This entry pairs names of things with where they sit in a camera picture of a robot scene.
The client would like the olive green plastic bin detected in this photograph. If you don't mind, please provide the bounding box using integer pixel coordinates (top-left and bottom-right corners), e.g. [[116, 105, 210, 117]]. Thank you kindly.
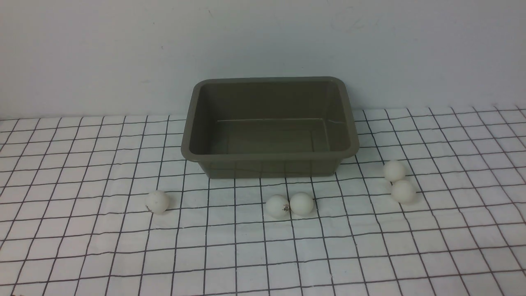
[[181, 76, 360, 179]]

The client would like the white ball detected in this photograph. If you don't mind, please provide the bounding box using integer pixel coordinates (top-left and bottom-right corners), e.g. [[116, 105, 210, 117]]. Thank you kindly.
[[289, 192, 314, 216], [391, 180, 416, 204], [145, 190, 170, 214], [383, 160, 406, 183], [265, 194, 290, 219]]

